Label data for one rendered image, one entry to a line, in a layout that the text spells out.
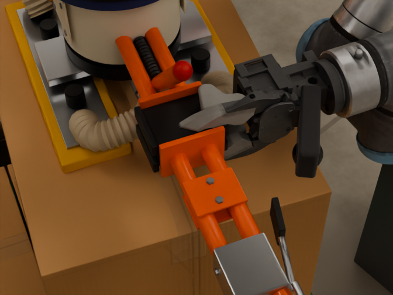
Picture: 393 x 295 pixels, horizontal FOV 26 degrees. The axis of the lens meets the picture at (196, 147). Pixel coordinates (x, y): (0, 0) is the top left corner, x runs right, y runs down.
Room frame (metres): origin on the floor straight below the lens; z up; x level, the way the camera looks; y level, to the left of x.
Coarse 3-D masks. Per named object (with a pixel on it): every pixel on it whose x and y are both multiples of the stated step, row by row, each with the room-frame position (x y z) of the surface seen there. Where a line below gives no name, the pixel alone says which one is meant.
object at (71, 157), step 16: (16, 16) 0.96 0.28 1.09; (48, 16) 0.95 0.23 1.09; (16, 32) 0.93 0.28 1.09; (32, 32) 0.92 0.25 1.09; (48, 32) 0.90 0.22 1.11; (32, 48) 0.89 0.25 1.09; (32, 64) 0.86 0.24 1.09; (32, 80) 0.83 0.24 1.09; (80, 80) 0.82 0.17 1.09; (96, 80) 0.83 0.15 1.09; (48, 96) 0.79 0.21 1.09; (64, 96) 0.79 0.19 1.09; (80, 96) 0.77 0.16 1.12; (96, 96) 0.79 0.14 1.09; (48, 112) 0.77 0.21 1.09; (64, 112) 0.76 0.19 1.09; (96, 112) 0.76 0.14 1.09; (112, 112) 0.76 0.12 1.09; (48, 128) 0.74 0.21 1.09; (64, 128) 0.73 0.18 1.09; (64, 144) 0.71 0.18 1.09; (128, 144) 0.71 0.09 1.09; (64, 160) 0.68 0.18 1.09; (80, 160) 0.68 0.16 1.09; (96, 160) 0.69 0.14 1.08
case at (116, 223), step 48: (0, 0) 1.02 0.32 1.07; (0, 48) 0.91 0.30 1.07; (240, 48) 0.91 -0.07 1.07; (0, 96) 0.81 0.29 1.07; (48, 144) 0.72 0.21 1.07; (288, 144) 0.72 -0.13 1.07; (48, 192) 0.64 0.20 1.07; (96, 192) 0.64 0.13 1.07; (144, 192) 0.64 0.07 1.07; (288, 192) 0.64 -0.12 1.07; (48, 240) 0.57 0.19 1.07; (96, 240) 0.57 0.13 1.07; (144, 240) 0.57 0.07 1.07; (192, 240) 0.58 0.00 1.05; (288, 240) 0.62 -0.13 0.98; (48, 288) 0.51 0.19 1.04; (96, 288) 0.53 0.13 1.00; (144, 288) 0.55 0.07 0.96; (192, 288) 0.58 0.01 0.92
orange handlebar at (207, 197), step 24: (120, 48) 0.78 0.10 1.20; (144, 72) 0.73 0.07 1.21; (144, 96) 0.69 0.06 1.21; (216, 168) 0.58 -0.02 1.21; (192, 192) 0.54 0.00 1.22; (216, 192) 0.54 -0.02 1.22; (240, 192) 0.54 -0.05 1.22; (192, 216) 0.53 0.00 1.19; (216, 216) 0.53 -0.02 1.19; (240, 216) 0.51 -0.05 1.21; (216, 240) 0.48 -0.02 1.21
